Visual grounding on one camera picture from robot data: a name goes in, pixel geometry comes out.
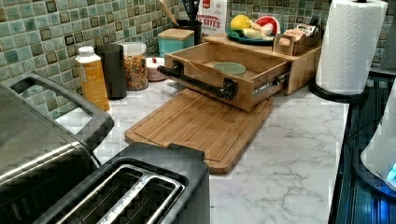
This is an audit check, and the wooden drawer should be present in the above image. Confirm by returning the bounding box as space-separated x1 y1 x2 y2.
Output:
157 42 290 111

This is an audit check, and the green bowl in drawer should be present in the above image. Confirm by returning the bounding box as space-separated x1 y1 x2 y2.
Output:
213 62 246 76

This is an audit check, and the wooden drawer cabinet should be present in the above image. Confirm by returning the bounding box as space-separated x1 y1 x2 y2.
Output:
204 34 321 94

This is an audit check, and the bamboo cutting board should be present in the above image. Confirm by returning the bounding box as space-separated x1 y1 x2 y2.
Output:
124 90 274 175

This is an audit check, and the pink small container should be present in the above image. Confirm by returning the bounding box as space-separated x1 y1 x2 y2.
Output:
146 57 166 81

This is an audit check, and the teal tin with wooden lid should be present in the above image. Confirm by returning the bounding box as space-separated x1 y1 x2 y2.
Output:
158 28 194 57

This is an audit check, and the green fruit plate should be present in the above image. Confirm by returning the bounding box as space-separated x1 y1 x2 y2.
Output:
226 28 274 46

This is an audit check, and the black utensil holder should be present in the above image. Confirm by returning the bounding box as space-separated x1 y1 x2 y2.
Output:
173 20 202 45

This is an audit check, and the glass cereal jar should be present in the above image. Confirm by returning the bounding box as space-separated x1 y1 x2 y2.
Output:
121 42 149 91

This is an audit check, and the black two-slot toaster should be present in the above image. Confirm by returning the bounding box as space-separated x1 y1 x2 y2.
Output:
33 143 210 224

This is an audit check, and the banana piece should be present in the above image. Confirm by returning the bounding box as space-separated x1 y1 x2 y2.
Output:
242 28 273 40

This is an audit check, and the yellow lemon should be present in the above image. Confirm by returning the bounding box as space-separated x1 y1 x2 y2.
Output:
230 15 251 30

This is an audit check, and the wooden spoon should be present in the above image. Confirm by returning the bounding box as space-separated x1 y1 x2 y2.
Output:
159 0 178 27

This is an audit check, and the white snack bites bag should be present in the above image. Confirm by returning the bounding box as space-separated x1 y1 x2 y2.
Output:
196 0 227 35

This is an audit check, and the black cylindrical canister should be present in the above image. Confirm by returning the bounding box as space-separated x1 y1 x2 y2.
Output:
95 44 127 100

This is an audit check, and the orange juice carton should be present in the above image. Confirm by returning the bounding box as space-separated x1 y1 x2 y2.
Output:
76 47 109 111

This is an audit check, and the red apple half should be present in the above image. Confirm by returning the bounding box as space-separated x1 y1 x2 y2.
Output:
255 16 280 35

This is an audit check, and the black paper towel holder base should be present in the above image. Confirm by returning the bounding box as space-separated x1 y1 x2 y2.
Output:
308 79 369 105

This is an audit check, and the wooden tea bag box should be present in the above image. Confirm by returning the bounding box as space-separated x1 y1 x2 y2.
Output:
272 24 322 56

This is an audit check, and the steel toaster oven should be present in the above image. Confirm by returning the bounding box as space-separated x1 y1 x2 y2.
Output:
0 73 114 224

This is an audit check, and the white paper towel roll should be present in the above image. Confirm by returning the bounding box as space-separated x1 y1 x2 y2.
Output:
316 0 388 95

